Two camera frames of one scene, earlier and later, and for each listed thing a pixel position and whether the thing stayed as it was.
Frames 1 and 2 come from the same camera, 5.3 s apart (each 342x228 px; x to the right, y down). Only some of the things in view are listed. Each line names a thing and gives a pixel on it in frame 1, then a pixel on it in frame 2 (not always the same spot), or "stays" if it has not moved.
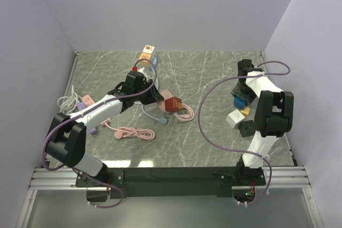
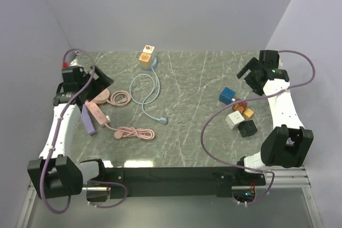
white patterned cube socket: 148,49 stays
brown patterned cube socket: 173,104 -> 240,107
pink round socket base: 165,94 -> 103,97
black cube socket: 247,128 stays
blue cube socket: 239,103 -> 226,95
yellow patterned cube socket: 145,63 stays
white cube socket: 234,118 stays
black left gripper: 154,96 -> 100,84
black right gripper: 249,98 -> 250,65
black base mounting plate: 171,182 stays
